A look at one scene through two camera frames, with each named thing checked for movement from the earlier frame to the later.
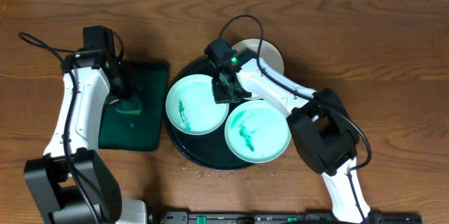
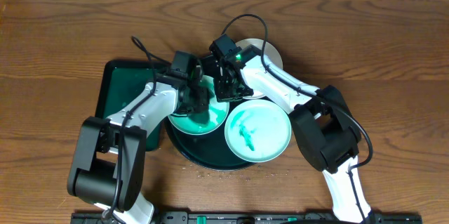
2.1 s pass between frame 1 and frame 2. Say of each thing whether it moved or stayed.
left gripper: moved
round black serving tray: stayed
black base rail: stayed
